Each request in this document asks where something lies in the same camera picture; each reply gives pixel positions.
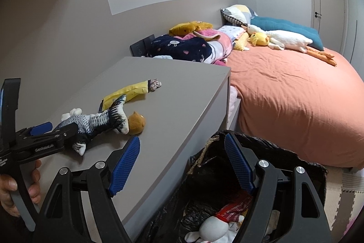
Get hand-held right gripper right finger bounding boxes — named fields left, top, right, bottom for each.
left=225, top=134, right=332, bottom=243

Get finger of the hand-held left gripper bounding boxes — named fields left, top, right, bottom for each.
left=11, top=123, right=78, bottom=162
left=15, top=122, right=53, bottom=144

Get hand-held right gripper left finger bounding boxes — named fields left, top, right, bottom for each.
left=37, top=136, right=141, bottom=243

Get small white plush toy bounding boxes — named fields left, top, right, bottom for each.
left=61, top=108, right=83, bottom=122

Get brown plush toy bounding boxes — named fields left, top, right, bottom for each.
left=127, top=111, right=146, bottom=136

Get grey fish plush toy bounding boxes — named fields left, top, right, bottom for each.
left=54, top=94, right=128, bottom=156

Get black plastic bag lined bin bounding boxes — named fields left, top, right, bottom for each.
left=148, top=130, right=328, bottom=243

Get white rabbit plush plaid clothes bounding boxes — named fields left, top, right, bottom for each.
left=185, top=194, right=253, bottom=243

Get yellow plush stick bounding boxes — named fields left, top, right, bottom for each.
left=102, top=80, right=150, bottom=111

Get small patterned cloth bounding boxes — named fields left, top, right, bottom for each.
left=147, top=78, right=162, bottom=93

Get person's left hand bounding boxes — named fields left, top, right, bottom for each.
left=0, top=160, right=42, bottom=218

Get bed with orange sheet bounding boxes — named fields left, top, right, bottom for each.
left=227, top=44, right=364, bottom=172

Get foam puzzle floor mat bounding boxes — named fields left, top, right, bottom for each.
left=321, top=166, right=364, bottom=232

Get black panel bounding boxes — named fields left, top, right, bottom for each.
left=130, top=35, right=155, bottom=57

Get pink printed blanket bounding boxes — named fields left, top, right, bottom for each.
left=173, top=29, right=234, bottom=65

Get yellow spotted small pillow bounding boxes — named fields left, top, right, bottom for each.
left=233, top=32, right=251, bottom=51

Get yellow duck plush toy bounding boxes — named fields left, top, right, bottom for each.
left=250, top=32, right=270, bottom=47

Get navy printed blanket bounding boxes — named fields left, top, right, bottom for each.
left=146, top=35, right=215, bottom=64

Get white patterned pillow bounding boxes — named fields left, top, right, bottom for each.
left=217, top=25, right=246, bottom=40

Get white goose plush toy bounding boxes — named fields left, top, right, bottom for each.
left=241, top=24, right=337, bottom=66

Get teal blue cushion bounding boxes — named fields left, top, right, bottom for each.
left=250, top=17, right=324, bottom=51

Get yellow plush pillow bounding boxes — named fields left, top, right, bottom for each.
left=169, top=21, right=214, bottom=36

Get checked patchwork pillow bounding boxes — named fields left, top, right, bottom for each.
left=221, top=5, right=258, bottom=26

